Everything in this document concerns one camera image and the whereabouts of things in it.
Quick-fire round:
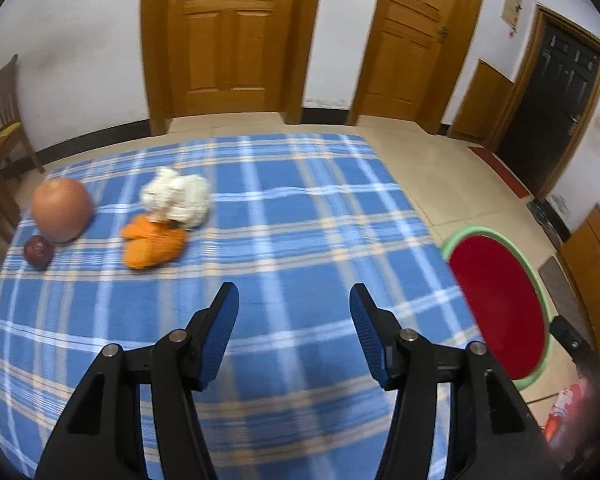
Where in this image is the wooden chair with yellow item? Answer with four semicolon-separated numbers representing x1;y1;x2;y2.
0;54;45;177

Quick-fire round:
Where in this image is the wooden door frame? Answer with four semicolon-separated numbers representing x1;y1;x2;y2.
140;0;326;136
347;0;491;133
490;5;600;202

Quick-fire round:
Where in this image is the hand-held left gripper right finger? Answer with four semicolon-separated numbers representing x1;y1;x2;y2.
349;283;563;480

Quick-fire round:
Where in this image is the wooden panel door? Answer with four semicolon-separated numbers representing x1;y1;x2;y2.
362;0;456;121
172;0;301;116

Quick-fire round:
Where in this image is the dark red round fruit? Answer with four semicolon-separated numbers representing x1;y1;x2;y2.
24;234;56;272

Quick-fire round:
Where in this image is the dark floor item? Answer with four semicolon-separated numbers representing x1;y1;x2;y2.
527;195;571;241

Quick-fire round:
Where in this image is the brown floor mat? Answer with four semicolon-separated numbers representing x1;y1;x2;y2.
537;256;588;321

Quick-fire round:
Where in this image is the orange sweet potato toy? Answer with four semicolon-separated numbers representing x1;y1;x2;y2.
124;227;188;271

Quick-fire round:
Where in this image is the red floor mat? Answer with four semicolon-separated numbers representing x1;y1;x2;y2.
467;145;533;200

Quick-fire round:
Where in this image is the wooden cabinet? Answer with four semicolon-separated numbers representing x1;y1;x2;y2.
557;205;600;361

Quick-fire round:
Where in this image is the red basin with green rim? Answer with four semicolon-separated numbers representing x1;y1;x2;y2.
439;226;553;392

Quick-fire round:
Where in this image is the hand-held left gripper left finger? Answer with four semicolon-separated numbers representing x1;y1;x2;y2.
34;281;241;480

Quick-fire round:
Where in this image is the black metal door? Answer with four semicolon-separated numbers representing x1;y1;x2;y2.
497;25;600;196

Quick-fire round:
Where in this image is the large orange-pink apple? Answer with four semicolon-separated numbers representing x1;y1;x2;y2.
31;178;93;243

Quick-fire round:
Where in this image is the wooden wall panel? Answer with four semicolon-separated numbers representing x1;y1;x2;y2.
452;59;516;143

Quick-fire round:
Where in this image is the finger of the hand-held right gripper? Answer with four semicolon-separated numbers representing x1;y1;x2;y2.
550;315;598;367

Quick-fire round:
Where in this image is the blue plaid blanket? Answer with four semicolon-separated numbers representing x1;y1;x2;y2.
0;132;486;480

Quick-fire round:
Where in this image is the white cauliflower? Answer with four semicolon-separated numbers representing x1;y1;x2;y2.
140;167;213;231

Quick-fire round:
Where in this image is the wall electrical box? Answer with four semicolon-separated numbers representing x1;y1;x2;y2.
502;0;524;31

